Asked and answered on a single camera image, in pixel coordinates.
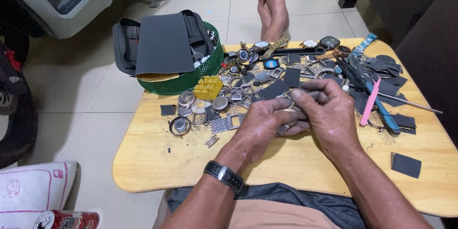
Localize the person's right hand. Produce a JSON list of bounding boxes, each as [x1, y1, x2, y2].
[[291, 78, 363, 159]]

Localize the person's left hand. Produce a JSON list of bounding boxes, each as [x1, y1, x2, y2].
[[224, 97, 311, 168]]

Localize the silver mesh-band watch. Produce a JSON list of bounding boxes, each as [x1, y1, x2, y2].
[[276, 104, 299, 136]]

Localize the silver mesh watch band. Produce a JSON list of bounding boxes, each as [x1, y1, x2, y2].
[[209, 113, 247, 135]]

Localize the pink plastic tweezers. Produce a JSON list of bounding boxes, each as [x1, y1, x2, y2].
[[359, 77, 382, 127]]

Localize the heap of metal watch parts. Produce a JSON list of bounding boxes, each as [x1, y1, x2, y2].
[[177, 48, 346, 122]]

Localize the short mesh band piece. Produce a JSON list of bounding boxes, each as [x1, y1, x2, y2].
[[205, 135, 220, 149]]

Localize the black leather wristwatch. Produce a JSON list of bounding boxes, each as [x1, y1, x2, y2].
[[203, 160, 245, 194]]

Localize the yellow plastic watch holder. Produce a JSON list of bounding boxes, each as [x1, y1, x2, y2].
[[193, 75, 224, 101]]

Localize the blue square watch case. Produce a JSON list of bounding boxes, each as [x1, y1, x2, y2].
[[263, 58, 281, 71]]

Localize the brown round watch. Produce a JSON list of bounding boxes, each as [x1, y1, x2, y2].
[[334, 45, 353, 58]]

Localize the black flat case tool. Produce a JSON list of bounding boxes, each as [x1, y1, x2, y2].
[[268, 47, 327, 58]]

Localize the black square watch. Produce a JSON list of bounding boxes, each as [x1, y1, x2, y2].
[[319, 35, 341, 50]]

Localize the round silver watch case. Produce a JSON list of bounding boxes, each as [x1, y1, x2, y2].
[[168, 115, 192, 137]]

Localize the long metal rod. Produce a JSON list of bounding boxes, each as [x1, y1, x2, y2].
[[376, 91, 444, 115]]

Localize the green plastic basket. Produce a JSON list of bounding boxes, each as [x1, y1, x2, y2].
[[137, 21, 224, 96]]

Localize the grey shorts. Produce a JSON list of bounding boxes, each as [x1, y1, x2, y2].
[[166, 182, 369, 229]]

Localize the dark sandpaper square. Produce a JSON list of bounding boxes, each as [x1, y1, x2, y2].
[[390, 152, 422, 179]]

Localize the yellow sandpaper sheet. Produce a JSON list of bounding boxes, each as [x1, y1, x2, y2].
[[136, 73, 180, 82]]

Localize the person's bare foot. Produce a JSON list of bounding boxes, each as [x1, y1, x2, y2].
[[256, 0, 273, 41], [262, 0, 290, 42]]

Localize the large dark sandpaper sheet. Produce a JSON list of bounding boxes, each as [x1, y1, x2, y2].
[[135, 12, 196, 76]]

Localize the dark sofa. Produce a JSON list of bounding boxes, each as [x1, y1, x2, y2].
[[338, 0, 458, 90]]

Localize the black zip bag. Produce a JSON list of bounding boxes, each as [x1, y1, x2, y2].
[[112, 10, 215, 77]]

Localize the red drink can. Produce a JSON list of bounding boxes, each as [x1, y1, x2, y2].
[[33, 210, 100, 229]]

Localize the white pillow red print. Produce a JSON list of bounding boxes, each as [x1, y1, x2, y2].
[[0, 161, 78, 229]]

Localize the black rubber tyre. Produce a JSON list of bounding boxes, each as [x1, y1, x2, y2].
[[0, 25, 39, 169]]

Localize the blue-handled pliers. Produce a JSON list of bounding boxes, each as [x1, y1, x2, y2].
[[336, 55, 402, 135]]

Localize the teal strap watch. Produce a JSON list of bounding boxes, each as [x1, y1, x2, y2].
[[348, 32, 378, 62]]

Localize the gold bracelet watch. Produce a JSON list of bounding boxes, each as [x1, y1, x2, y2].
[[260, 37, 289, 60]]

